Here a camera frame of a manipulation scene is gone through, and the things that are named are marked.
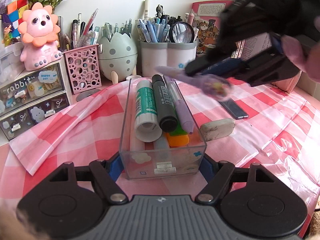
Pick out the white purple novelty pen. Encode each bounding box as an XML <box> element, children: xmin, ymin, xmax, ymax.
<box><xmin>155</xmin><ymin>66</ymin><xmax>232</xmax><ymax>101</ymax></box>

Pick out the dark grey case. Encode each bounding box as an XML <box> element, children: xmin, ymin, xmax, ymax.
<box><xmin>219</xmin><ymin>99</ymin><xmax>249</xmax><ymax>120</ymax></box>

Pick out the pink highlighter pen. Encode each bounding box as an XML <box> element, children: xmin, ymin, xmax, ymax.
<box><xmin>129</xmin><ymin>129</ymin><xmax>145</xmax><ymax>152</ymax></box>

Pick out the orange highlighter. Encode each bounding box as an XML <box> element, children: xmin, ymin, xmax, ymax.
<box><xmin>165</xmin><ymin>133</ymin><xmax>189</xmax><ymax>147</ymax></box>

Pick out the green highlighter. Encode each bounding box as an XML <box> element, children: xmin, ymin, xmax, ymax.
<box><xmin>169</xmin><ymin>123</ymin><xmax>188</xmax><ymax>137</ymax></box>

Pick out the green white glue stick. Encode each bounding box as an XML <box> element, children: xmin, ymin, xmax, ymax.
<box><xmin>135</xmin><ymin>80</ymin><xmax>162</xmax><ymax>142</ymax></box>

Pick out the light blue highlighter pen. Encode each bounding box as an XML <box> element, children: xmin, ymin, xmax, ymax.
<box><xmin>153</xmin><ymin>137</ymin><xmax>170</xmax><ymax>161</ymax></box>

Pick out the purple mechanical pencil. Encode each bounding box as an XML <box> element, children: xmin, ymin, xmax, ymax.
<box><xmin>163</xmin><ymin>75</ymin><xmax>194</xmax><ymax>134</ymax></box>

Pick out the clear acrylic organizer box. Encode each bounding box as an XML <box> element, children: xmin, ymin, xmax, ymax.
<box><xmin>119</xmin><ymin>78</ymin><xmax>207</xmax><ymax>180</ymax></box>

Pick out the black grey marker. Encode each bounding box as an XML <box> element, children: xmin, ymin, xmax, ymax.
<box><xmin>152</xmin><ymin>74</ymin><xmax>178</xmax><ymax>133</ymax></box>

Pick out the gloved right hand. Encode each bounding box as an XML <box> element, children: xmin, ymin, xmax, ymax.
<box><xmin>280</xmin><ymin>15</ymin><xmax>320</xmax><ymax>81</ymax></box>

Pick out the stack of paper books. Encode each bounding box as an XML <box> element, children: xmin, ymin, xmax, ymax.
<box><xmin>231</xmin><ymin>33</ymin><xmax>271</xmax><ymax>61</ymax></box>

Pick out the white eraser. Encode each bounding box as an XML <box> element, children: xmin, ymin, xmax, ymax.
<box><xmin>200</xmin><ymin>118</ymin><xmax>235</xmax><ymax>141</ymax></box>

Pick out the pink spine comic book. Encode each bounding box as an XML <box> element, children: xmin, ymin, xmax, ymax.
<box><xmin>190</xmin><ymin>0</ymin><xmax>233</xmax><ymax>55</ymax></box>

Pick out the black magnifying glass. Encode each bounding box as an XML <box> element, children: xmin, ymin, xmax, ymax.
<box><xmin>169</xmin><ymin>22</ymin><xmax>195</xmax><ymax>43</ymax></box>

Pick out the pink checkered tablecloth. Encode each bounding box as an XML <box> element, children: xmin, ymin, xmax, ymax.
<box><xmin>1</xmin><ymin>79</ymin><xmax>319</xmax><ymax>239</ymax></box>

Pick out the pink pencil case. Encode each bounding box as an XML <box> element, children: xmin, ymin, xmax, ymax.
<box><xmin>271</xmin><ymin>70</ymin><xmax>302</xmax><ymax>94</ymax></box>

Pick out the grey white flower pen holder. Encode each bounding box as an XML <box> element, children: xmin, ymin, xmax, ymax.
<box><xmin>140</xmin><ymin>41</ymin><xmax>197</xmax><ymax>77</ymax></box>

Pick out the white tape roll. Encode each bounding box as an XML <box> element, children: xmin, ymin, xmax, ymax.
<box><xmin>126</xmin><ymin>75</ymin><xmax>141</xmax><ymax>81</ymax></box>

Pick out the white mini drawer unit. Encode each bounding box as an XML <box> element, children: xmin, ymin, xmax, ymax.
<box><xmin>1</xmin><ymin>42</ymin><xmax>72</xmax><ymax>145</ymax></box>

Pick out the green egg pen holder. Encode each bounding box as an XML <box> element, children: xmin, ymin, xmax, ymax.
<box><xmin>98</xmin><ymin>33</ymin><xmax>138</xmax><ymax>84</ymax></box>

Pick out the pink perforated pen holder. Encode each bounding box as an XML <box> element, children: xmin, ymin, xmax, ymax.
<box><xmin>64</xmin><ymin>44</ymin><xmax>101</xmax><ymax>94</ymax></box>

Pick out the pink lion toy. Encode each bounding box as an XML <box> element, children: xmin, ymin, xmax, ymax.
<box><xmin>18</xmin><ymin>2</ymin><xmax>62</xmax><ymax>71</ymax></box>

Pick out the colourful rubik cube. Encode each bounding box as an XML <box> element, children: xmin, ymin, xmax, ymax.
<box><xmin>1</xmin><ymin>0</ymin><xmax>29</xmax><ymax>47</ymax></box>

